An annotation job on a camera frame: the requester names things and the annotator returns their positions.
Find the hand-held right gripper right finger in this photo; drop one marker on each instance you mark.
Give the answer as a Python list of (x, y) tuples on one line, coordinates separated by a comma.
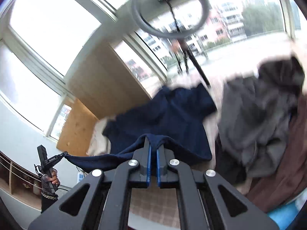
[(158, 167)]

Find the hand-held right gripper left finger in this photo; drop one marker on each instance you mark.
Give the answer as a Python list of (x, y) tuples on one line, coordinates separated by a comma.
[(149, 163)]

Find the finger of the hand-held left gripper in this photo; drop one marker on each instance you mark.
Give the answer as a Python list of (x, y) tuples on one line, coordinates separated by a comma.
[(56, 159)]

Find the navy blue garment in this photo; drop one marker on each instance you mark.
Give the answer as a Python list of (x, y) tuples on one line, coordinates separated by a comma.
[(168, 119)]

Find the person's left forearm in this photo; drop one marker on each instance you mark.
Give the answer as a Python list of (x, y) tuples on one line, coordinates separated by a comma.
[(48, 203)]

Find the person's left hand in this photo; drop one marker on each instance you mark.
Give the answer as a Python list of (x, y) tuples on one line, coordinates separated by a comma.
[(55, 178)]

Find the pine wood board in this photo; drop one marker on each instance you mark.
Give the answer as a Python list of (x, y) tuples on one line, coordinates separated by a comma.
[(74, 129)]

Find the white wooden shelf unit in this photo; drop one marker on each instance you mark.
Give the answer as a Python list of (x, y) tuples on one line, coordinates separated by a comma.
[(21, 184)]

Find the pink plaid bed sheet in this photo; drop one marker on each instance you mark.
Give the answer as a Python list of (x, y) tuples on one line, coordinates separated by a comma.
[(153, 206)]

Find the cream folded cloth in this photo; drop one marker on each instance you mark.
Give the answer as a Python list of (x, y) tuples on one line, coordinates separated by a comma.
[(99, 143)]

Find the light wooden cabinet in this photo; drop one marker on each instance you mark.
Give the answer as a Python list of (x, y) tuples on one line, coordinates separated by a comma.
[(105, 81)]

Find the dark grey garment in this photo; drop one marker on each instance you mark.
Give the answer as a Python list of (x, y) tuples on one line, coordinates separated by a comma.
[(251, 115)]

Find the brown garment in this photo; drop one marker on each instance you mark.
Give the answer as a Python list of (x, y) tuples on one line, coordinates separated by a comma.
[(292, 160)]

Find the light blue garment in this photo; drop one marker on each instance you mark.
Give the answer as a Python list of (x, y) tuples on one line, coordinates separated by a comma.
[(283, 218)]

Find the pink apartment building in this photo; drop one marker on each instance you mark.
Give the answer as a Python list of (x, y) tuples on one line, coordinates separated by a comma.
[(219, 26)]

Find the white window frame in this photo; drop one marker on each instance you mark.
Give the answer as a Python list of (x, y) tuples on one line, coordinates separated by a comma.
[(33, 60)]

